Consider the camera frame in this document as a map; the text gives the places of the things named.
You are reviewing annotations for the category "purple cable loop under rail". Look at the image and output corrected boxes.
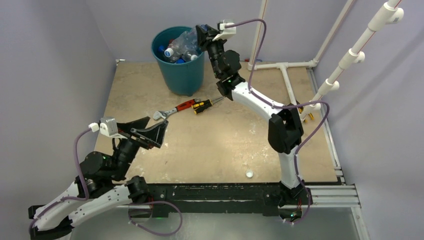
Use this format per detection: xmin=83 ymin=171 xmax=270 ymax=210
xmin=127 ymin=200 xmax=184 ymax=237

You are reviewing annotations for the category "white-label clear bottle white cap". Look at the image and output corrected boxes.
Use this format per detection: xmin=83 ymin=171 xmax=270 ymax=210
xmin=181 ymin=49 xmax=199 ymax=63

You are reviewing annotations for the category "yellow black handled screwdriver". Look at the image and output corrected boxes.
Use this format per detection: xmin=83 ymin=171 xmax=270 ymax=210
xmin=191 ymin=96 xmax=225 ymax=115

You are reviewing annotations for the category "yellow tool by pipe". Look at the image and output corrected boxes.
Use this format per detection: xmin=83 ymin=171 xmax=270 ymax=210
xmin=298 ymin=104 xmax=316 ymax=123

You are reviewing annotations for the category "red-handled adjustable wrench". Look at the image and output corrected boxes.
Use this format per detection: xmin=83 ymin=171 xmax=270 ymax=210
xmin=153 ymin=98 xmax=201 ymax=121

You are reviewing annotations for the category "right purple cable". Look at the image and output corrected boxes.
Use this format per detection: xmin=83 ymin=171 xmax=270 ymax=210
xmin=225 ymin=18 xmax=331 ymax=190

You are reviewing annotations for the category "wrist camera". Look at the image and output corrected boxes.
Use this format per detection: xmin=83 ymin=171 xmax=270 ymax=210
xmin=212 ymin=20 xmax=237 ymax=42
xmin=88 ymin=116 xmax=128 ymax=139

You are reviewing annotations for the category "teal plastic bin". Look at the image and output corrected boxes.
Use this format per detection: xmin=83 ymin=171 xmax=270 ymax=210
xmin=150 ymin=26 xmax=205 ymax=96

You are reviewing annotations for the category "white bottle cap on table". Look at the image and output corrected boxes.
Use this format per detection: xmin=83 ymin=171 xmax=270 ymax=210
xmin=245 ymin=169 xmax=254 ymax=179

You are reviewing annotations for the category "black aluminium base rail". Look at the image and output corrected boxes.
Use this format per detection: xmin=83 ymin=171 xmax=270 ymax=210
xmin=67 ymin=180 xmax=360 ymax=220

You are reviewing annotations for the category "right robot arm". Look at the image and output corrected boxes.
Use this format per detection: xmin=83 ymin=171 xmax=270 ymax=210
xmin=195 ymin=23 xmax=307 ymax=204

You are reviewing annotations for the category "white PVC pipe frame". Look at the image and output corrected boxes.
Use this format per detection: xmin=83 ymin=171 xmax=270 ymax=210
xmin=247 ymin=0 xmax=404 ymax=105

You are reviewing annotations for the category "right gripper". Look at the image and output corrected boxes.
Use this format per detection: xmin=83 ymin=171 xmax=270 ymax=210
xmin=198 ymin=24 xmax=228 ymax=78

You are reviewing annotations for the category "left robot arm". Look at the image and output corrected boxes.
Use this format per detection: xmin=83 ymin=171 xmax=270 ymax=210
xmin=28 ymin=116 xmax=169 ymax=240

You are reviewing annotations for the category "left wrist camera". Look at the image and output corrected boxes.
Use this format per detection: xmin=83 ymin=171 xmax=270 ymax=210
xmin=88 ymin=116 xmax=128 ymax=139

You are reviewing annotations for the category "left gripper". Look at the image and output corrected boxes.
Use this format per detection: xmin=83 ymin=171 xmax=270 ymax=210
xmin=112 ymin=115 xmax=168 ymax=180

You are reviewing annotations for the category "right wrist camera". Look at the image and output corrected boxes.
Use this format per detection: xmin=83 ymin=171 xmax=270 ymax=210
xmin=212 ymin=20 xmax=237 ymax=42

